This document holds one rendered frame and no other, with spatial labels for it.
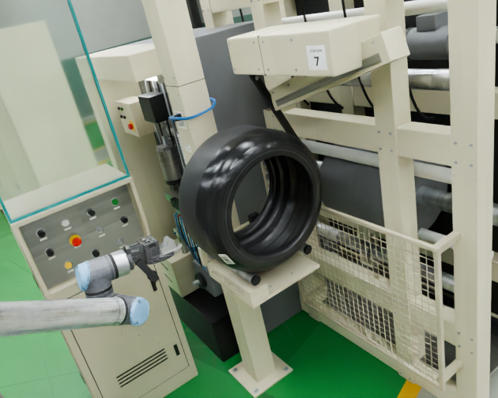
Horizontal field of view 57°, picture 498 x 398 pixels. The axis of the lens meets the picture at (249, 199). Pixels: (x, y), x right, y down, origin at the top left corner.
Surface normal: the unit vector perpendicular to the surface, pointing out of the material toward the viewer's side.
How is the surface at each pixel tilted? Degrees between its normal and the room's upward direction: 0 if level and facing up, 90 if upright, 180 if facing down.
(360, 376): 0
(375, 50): 90
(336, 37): 90
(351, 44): 90
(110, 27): 90
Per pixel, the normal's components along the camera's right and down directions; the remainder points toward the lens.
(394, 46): 0.47, -0.05
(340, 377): -0.20, -0.89
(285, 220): -0.66, -0.44
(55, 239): 0.56, 0.23
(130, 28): 0.77, 0.11
